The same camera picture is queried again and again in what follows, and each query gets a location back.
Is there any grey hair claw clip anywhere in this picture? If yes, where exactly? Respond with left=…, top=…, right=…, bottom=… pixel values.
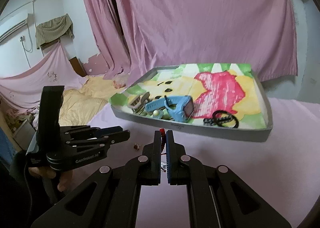
left=127, top=91, right=150, bottom=114

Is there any black beaded hair clip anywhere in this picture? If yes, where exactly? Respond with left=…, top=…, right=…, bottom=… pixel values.
left=203, top=116, right=234, bottom=126

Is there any black hair tie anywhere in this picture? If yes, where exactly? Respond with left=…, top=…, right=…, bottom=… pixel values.
left=211, top=109, right=240, bottom=129

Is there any red beaded bracelet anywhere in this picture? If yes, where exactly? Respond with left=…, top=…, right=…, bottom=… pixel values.
left=158, top=128, right=167, bottom=173

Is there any light blue smart watch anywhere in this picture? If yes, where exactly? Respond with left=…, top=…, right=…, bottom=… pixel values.
left=145, top=95, right=195, bottom=122

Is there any person's left hand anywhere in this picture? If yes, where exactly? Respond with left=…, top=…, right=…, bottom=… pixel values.
left=28, top=167, right=73, bottom=192

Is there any yellow bed blanket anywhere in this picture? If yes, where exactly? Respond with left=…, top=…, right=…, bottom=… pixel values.
left=59, top=76, right=125, bottom=126

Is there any pink bed sheet drape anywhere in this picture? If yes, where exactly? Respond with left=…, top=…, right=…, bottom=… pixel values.
left=1, top=43, right=87, bottom=111

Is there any crumpled plastic bag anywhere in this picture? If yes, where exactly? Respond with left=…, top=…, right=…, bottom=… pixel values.
left=113, top=74, right=128, bottom=89

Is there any grey shallow tray box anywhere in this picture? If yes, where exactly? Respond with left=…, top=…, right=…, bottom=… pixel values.
left=109, top=64, right=274, bottom=143

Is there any olive green hanging cloth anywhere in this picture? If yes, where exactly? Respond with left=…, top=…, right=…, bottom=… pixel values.
left=35, top=13, right=74, bottom=49

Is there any colourful floral cloth liner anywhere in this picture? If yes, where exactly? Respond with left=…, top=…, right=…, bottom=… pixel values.
left=109, top=62, right=268, bottom=130

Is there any white air conditioner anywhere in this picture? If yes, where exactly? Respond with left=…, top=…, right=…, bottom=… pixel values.
left=0, top=10, right=28, bottom=42

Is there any pink satin curtain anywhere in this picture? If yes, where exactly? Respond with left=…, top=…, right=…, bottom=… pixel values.
left=84, top=0, right=298, bottom=81

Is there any black left camera box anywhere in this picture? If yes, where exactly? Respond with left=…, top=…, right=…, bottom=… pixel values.
left=36, top=85, right=65, bottom=155

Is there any white power cord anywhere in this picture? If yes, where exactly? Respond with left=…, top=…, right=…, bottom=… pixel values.
left=19, top=0, right=36, bottom=69

